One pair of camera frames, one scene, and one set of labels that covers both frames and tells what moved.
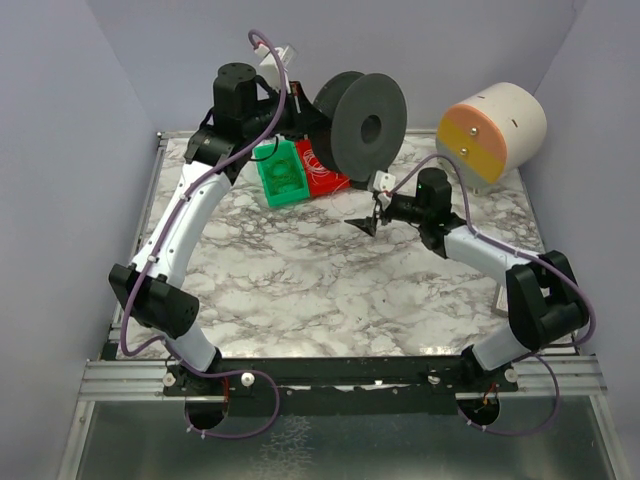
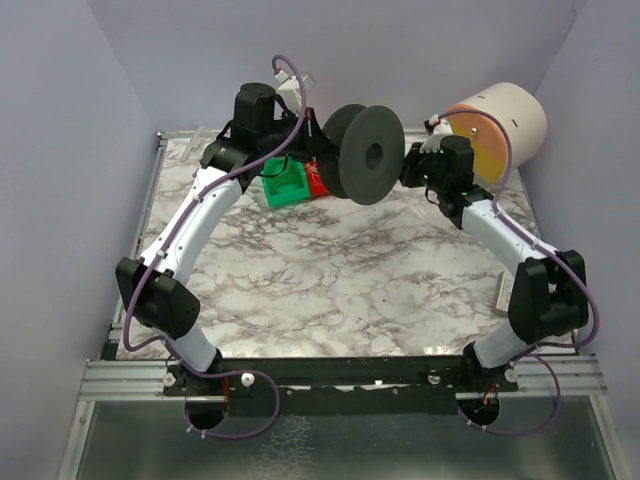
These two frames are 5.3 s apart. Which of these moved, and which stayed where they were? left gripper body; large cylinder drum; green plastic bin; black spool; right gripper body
Moved: right gripper body; left gripper body; black spool
Stayed: green plastic bin; large cylinder drum
